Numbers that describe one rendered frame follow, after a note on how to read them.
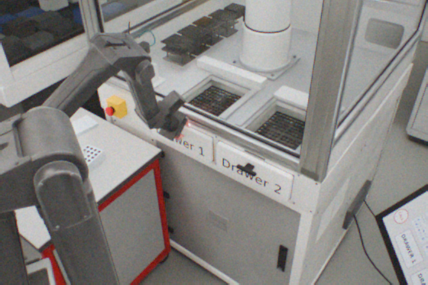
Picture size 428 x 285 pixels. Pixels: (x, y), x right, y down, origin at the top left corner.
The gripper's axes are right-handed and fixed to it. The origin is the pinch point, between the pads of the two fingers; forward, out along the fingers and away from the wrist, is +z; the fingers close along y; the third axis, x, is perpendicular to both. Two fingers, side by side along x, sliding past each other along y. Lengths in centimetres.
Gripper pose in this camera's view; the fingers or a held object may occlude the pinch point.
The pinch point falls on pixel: (184, 130)
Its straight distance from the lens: 150.5
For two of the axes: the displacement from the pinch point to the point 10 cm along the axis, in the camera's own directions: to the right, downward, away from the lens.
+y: 4.6, -8.9, 0.2
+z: 4.3, 2.4, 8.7
